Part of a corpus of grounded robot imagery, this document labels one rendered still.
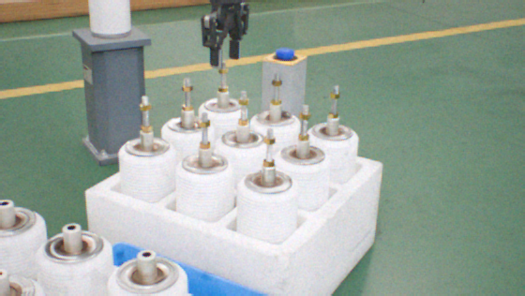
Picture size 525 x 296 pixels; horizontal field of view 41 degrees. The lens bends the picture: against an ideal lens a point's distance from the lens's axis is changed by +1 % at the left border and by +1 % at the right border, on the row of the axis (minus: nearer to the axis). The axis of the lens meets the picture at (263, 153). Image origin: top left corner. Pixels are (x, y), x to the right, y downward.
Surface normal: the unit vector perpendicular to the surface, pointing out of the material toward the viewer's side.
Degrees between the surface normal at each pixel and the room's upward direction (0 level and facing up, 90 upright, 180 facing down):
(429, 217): 0
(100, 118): 90
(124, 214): 90
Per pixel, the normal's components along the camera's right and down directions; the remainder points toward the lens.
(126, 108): 0.49, 0.38
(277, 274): -0.50, 0.35
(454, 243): 0.03, -0.91
